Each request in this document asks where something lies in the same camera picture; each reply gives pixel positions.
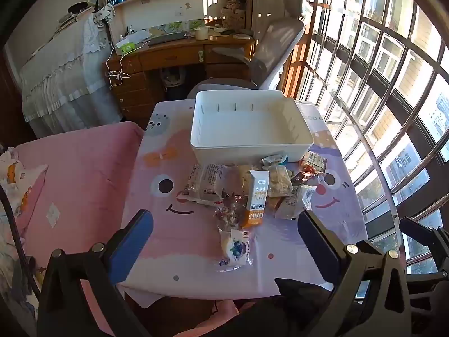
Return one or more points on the cream mug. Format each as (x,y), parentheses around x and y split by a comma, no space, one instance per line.
(201,33)

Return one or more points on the white plastic bag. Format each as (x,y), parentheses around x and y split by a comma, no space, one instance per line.
(136,35)

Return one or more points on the green tissue box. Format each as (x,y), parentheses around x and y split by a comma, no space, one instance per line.
(125,47)

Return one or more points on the teal snack packet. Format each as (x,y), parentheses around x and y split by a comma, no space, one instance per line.
(274,159)

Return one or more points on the black hat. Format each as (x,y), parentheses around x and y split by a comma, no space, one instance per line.
(79,7)

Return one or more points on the red white cracker packet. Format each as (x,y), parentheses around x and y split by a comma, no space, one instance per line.
(314,163)

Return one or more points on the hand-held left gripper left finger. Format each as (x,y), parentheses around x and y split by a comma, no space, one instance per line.
(135,242)

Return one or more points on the cardboard box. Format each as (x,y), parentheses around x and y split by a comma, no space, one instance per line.
(233,19)

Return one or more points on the dark red snack packet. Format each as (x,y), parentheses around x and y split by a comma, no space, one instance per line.
(303,177)

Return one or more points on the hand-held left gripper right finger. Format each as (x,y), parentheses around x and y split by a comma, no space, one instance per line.
(314,242)

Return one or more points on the clear red candy packet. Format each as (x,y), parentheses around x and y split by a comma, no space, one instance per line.
(228,212)

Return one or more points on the white lace furniture cover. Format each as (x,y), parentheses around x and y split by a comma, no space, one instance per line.
(63,77)

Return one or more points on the clear white snack packet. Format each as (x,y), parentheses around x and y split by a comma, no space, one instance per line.
(294,202)

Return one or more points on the trash bin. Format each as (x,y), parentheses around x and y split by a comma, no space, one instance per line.
(173,82)

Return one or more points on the orange white oat bar packet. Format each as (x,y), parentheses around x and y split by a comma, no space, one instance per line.
(256,198)

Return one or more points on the wooden desk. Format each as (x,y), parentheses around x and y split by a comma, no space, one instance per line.
(168,59)

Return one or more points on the pink bed sheet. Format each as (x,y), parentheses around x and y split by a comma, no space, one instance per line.
(84,182)

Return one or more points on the doll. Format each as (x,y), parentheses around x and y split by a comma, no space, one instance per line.
(234,1)

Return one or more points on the blueberry print snack packet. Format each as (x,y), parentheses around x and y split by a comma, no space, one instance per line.
(235,249)

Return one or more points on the printed white cloth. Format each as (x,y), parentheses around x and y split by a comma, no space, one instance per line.
(17,182)

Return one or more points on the floral cloth bag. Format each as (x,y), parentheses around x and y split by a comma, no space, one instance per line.
(105,14)

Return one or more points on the grey office chair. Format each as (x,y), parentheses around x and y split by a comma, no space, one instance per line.
(273,52)

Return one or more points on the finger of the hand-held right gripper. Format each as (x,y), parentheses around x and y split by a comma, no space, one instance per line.
(440,249)

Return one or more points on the clear rice crisp packet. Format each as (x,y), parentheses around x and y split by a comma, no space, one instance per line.
(280,180)

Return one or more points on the black keyboard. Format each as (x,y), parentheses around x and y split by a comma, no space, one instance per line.
(166,38)

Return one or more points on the cartoon printed tablecloth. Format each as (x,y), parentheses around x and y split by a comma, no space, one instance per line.
(175,252)

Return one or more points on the clear white label cake packet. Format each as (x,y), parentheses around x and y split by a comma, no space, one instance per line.
(207,182)

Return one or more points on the metal window grille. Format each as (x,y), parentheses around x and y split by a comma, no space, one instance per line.
(396,87)

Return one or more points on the white plastic bin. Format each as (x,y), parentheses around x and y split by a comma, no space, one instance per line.
(245,123)

